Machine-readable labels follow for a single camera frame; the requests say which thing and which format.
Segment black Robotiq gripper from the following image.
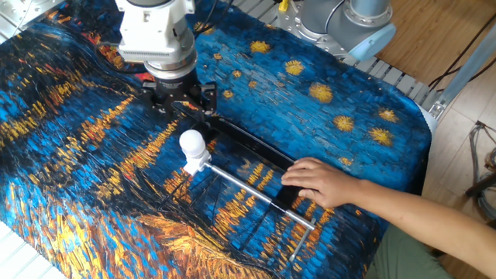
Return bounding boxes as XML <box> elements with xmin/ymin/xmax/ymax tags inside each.
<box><xmin>139</xmin><ymin>71</ymin><xmax>218</xmax><ymax>119</ymax></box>

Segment white light bulb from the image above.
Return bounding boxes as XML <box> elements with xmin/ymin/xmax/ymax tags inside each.
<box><xmin>178</xmin><ymin>129</ymin><xmax>207</xmax><ymax>160</ymax></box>

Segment person's right forearm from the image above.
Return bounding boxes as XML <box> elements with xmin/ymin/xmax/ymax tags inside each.
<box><xmin>354</xmin><ymin>180</ymin><xmax>496</xmax><ymax>278</ymax></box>

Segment person's right hand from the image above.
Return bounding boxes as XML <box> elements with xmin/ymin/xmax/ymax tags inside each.
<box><xmin>281</xmin><ymin>157</ymin><xmax>363</xmax><ymax>210</ymax></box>

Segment white wrist mounted box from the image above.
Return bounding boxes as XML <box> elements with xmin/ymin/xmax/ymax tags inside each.
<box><xmin>115</xmin><ymin>0</ymin><xmax>197</xmax><ymax>65</ymax></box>

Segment starry night painted tablecloth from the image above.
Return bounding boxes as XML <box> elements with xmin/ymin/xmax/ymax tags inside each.
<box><xmin>0</xmin><ymin>0</ymin><xmax>433</xmax><ymax>279</ymax></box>

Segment green trousers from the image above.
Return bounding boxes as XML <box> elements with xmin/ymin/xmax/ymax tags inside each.
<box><xmin>363</xmin><ymin>222</ymin><xmax>456</xmax><ymax>279</ymax></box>

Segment dark furniture leg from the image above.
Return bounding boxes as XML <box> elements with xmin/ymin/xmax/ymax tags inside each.
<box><xmin>432</xmin><ymin>170</ymin><xmax>496</xmax><ymax>257</ymax></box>

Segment black floor cable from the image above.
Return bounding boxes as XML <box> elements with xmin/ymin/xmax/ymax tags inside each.
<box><xmin>428</xmin><ymin>13</ymin><xmax>496</xmax><ymax>92</ymax></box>

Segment aluminium frame post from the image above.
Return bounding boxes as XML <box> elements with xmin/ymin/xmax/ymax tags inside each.
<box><xmin>428</xmin><ymin>22</ymin><xmax>496</xmax><ymax>121</ymax></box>

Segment grey hose bundle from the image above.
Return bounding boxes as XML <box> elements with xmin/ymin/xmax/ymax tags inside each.
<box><xmin>468</xmin><ymin>119</ymin><xmax>496</xmax><ymax>220</ymax></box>

